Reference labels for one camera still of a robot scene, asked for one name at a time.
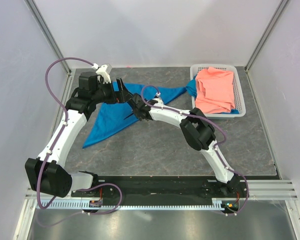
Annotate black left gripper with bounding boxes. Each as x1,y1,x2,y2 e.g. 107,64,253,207
92,77,133,105

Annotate blue satin napkin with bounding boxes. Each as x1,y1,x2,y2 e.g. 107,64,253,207
82,83,187,149

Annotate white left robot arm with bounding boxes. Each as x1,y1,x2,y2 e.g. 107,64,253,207
25,71,132,198

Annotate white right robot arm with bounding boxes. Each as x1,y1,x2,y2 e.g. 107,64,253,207
127,93,239,197

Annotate blue cloth in basket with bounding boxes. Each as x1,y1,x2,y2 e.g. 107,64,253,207
185,79,197,99

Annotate salmon pink cloth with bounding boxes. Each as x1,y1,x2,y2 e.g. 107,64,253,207
195,67,236,114

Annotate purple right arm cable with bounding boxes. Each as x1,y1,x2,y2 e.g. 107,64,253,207
140,85,251,217

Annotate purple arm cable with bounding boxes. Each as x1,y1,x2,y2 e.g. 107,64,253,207
140,85,251,217
36,57,123,227

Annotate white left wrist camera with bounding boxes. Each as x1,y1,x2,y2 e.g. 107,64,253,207
91,63,112,84

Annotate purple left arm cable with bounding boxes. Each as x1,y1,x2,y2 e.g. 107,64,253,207
36,57,123,227

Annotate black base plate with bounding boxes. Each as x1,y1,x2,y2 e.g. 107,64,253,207
71,176,248,206

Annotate white slotted cable duct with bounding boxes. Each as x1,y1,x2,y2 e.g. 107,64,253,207
48,198,225,211

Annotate left aluminium frame post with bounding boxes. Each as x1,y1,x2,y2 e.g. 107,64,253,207
24,0,73,75

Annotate aluminium frame post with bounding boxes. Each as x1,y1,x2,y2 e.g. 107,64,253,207
244,0,291,73
24,0,73,75

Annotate aluminium front rail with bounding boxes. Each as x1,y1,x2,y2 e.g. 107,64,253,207
27,178,298,201

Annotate right aluminium frame post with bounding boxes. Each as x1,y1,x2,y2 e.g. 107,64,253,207
244,0,291,73

